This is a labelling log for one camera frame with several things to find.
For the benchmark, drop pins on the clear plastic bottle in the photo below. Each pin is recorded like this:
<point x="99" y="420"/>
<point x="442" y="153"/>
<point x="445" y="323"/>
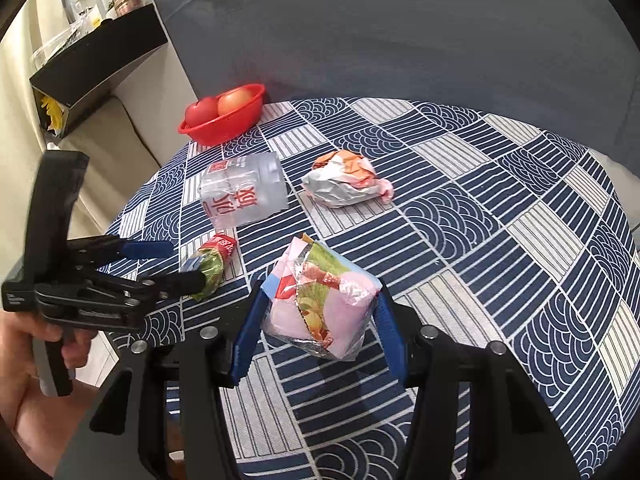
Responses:
<point x="240" y="195"/>

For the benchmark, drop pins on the orange red apple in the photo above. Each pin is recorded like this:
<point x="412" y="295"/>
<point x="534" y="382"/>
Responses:
<point x="235" y="101"/>

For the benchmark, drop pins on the grey backdrop cloth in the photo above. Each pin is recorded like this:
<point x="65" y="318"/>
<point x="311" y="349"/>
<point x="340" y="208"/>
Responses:
<point x="400" y="35"/>

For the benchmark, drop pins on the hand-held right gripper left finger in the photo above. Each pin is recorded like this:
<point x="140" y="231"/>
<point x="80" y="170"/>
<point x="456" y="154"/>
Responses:
<point x="247" y="340"/>

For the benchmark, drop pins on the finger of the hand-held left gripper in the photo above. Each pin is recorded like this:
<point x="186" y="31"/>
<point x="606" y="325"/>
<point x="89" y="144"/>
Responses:
<point x="182" y="281"/>
<point x="147" y="248"/>

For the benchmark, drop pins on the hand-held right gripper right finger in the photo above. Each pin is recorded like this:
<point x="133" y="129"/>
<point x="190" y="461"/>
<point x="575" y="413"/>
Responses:
<point x="392" y="340"/>

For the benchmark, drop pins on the blue white patterned tablecloth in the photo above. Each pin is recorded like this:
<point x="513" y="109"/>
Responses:
<point x="475" y="260"/>

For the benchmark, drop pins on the foil snack packet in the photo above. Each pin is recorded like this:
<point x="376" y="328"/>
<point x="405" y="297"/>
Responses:
<point x="325" y="315"/>

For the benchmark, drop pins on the person's left hand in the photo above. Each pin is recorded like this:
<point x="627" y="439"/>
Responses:
<point x="80" y="352"/>

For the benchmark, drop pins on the red plastic basket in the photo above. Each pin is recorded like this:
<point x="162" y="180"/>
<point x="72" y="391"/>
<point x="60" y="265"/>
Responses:
<point x="220" y="132"/>

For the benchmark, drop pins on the green snack wrapper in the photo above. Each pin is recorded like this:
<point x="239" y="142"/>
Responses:
<point x="212" y="262"/>

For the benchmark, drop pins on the person's left forearm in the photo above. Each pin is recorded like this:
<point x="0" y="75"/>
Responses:
<point x="60" y="435"/>

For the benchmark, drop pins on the black wall shelf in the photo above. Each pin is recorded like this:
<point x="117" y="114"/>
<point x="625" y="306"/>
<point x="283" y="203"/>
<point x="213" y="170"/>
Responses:
<point x="100" y="65"/>

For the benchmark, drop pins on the pink jar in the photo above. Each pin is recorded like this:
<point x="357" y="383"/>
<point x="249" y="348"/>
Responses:
<point x="127" y="2"/>

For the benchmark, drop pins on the crumpled paper wrapper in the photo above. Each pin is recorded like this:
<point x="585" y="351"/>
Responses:
<point x="340" y="185"/>

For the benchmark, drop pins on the white bottle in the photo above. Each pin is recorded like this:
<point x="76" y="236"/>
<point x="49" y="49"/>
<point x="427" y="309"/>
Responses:
<point x="104" y="2"/>

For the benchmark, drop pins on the clear plastic container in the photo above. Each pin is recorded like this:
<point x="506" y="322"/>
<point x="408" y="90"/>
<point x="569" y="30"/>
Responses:
<point x="60" y="45"/>

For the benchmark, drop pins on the cream curtain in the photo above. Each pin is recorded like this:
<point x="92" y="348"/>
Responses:
<point x="25" y="90"/>

